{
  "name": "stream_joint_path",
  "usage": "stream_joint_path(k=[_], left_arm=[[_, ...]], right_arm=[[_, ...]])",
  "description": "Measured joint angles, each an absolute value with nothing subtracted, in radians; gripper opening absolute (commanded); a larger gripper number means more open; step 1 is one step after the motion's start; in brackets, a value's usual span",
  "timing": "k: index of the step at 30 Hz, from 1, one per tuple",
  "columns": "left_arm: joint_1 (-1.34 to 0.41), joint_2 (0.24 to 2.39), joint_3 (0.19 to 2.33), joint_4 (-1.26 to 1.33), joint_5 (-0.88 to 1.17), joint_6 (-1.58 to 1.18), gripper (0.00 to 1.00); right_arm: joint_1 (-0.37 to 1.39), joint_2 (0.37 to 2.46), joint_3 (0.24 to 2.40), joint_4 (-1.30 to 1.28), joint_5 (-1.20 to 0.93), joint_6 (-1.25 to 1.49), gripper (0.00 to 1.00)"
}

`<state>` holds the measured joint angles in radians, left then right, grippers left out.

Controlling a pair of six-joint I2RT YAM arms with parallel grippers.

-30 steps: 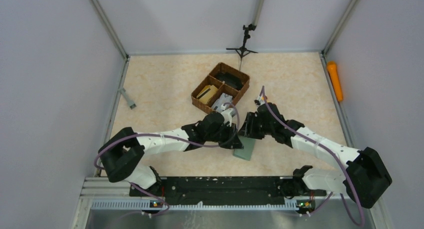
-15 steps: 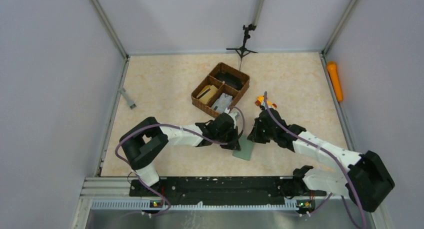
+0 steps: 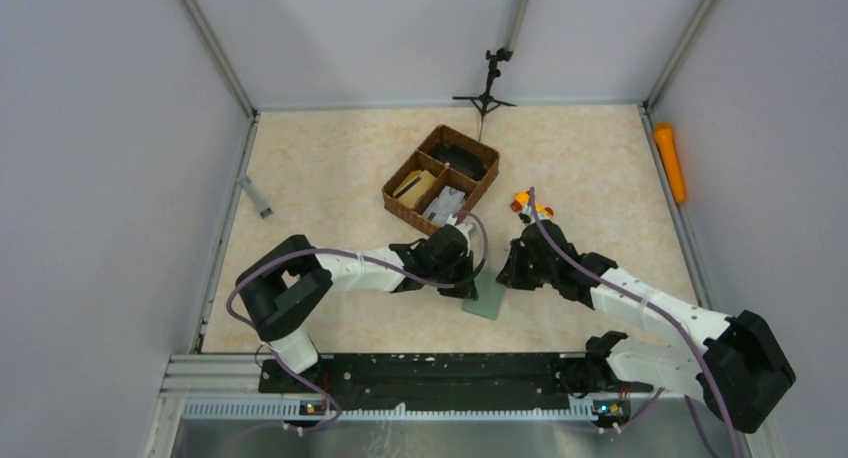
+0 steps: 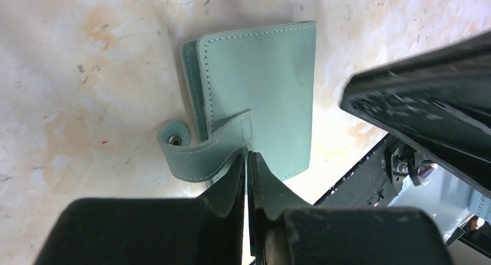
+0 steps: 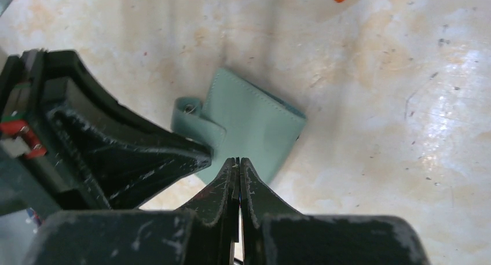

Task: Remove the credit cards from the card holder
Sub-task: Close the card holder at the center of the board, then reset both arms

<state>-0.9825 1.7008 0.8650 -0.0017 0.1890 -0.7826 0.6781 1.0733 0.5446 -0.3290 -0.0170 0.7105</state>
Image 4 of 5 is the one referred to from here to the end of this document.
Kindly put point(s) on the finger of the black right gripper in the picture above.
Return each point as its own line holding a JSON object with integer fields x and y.
{"x": 437, "y": 102}

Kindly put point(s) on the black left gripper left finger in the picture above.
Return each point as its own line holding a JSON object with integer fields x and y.
{"x": 207, "y": 229}

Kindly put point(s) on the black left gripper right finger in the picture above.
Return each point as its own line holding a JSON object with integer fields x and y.
{"x": 285, "y": 229}

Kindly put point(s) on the green leather card holder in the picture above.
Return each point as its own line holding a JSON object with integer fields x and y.
{"x": 249, "y": 89}

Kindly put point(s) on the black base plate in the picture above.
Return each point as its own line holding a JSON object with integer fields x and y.
{"x": 368, "y": 182}

